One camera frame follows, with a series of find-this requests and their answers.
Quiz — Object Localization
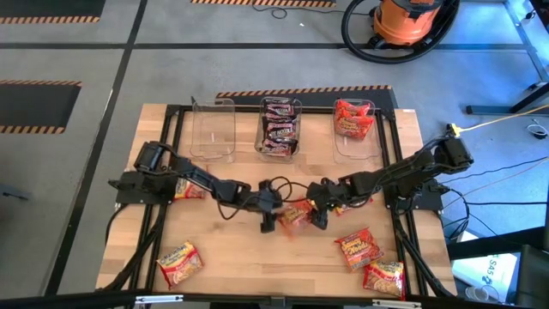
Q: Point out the orange Saucy Noods pack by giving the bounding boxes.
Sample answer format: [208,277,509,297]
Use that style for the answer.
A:
[278,198,317,239]
[335,227,385,271]
[334,112,376,141]
[334,100,372,118]

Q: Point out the black Fire Noodle pack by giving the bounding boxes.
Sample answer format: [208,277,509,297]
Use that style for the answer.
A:
[261,118,300,142]
[263,109,297,124]
[259,137,300,158]
[264,99,297,113]

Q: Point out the clear plastic bin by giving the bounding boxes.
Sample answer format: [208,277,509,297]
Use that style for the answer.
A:
[255,96,304,164]
[190,97,237,164]
[332,98,382,167]

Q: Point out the black hazard-striped floor mat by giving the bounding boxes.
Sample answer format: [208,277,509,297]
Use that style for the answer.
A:
[190,0,337,9]
[215,84,399,113]
[0,79,82,135]
[0,0,107,25]

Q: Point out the orange shop vacuum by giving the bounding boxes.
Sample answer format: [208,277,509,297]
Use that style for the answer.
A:
[341,0,461,65]
[371,0,445,47]

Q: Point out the black slanted beam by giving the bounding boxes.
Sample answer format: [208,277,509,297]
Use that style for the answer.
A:
[445,226,549,262]

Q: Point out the clear plastic cups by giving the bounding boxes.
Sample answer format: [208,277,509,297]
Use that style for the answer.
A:
[465,285,490,302]

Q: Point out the white blue printed box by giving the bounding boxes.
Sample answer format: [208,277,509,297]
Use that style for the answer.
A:
[449,231,521,304]

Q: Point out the black aluminium beam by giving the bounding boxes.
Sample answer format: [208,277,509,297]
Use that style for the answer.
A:
[0,290,549,309]

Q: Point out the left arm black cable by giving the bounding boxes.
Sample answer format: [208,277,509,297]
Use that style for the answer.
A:
[215,199,258,222]

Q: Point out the black cable bundle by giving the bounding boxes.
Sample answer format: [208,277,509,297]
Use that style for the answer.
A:
[392,212,456,300]
[102,203,168,293]

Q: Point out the silver metal bracket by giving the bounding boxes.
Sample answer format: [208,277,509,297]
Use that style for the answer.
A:
[135,294,184,306]
[371,299,422,309]

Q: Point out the black metal table frame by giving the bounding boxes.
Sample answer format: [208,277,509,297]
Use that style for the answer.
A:
[96,102,458,301]

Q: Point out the yellow hanging power cord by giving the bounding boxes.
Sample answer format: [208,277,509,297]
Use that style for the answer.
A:
[447,103,549,138]

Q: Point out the black floor cable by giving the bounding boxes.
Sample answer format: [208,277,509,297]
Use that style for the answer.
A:
[488,156,549,173]
[251,3,370,21]
[465,199,549,207]

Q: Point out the black metal desk frame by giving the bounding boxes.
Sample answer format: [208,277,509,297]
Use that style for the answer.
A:
[466,0,549,116]

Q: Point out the white coiled cable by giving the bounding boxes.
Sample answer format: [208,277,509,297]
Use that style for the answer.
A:
[526,118,549,140]

